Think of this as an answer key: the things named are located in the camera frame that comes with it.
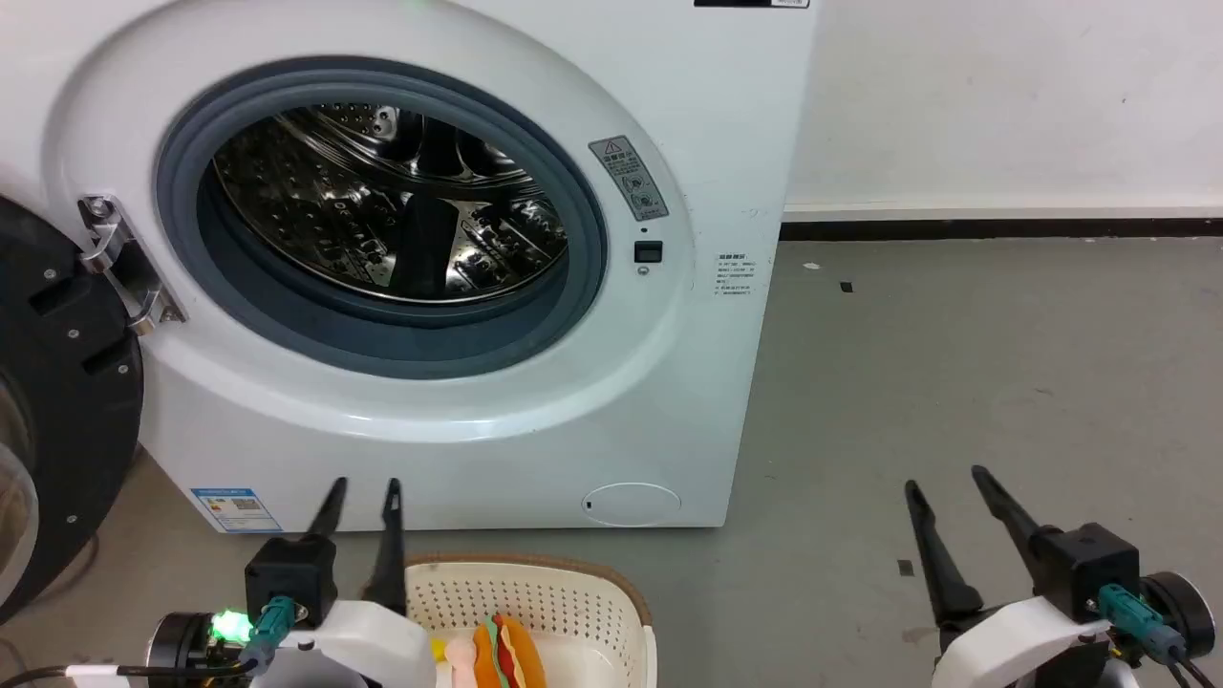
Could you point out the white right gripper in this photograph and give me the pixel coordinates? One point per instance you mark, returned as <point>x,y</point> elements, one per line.
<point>1013,645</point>

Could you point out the small printed text label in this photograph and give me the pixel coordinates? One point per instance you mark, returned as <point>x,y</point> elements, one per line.
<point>735,275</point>

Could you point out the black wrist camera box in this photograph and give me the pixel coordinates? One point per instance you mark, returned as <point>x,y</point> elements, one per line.
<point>1084,569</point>
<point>291,578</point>

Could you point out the white perforated laundry basket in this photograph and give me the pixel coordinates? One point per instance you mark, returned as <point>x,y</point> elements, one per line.
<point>573,602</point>

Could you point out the black washing machine door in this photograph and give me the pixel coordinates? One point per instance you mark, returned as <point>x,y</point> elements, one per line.
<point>67,401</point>

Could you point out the stainless steel washing machine drum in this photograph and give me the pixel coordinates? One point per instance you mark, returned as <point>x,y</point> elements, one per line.
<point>382,201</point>

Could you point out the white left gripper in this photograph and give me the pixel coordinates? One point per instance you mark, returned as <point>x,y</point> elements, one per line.
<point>373,645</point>

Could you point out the grey warning sticker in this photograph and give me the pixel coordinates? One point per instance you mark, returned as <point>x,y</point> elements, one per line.
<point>629,179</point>

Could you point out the plush hamburger toy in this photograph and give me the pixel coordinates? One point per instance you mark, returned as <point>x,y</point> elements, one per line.
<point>511,655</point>

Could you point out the chrome door hinge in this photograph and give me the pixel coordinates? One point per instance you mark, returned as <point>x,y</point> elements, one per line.
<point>119,258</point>

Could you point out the black door latch socket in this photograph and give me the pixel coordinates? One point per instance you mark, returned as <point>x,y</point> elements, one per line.
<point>648,251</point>

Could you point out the oval white filter cover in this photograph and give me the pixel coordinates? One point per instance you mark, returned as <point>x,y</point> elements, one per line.
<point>632,504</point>

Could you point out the black device with white label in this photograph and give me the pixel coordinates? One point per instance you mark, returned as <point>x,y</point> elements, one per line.
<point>752,3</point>

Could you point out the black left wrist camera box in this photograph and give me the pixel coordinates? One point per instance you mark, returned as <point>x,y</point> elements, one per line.
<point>291,578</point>

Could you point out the grey rubber door gasket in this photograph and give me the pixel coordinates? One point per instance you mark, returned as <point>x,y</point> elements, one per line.
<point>287,325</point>

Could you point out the pink and yellow plush toy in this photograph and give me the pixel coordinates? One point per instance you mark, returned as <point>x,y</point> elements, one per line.
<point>460,661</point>

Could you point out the white front-load washing machine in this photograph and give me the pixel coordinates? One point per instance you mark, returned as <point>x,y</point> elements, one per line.
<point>669,382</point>

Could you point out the blue energy label sticker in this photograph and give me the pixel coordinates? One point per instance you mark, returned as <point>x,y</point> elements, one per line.
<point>234,508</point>

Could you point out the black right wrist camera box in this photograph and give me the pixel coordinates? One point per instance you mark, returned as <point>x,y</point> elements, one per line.
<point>1084,569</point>

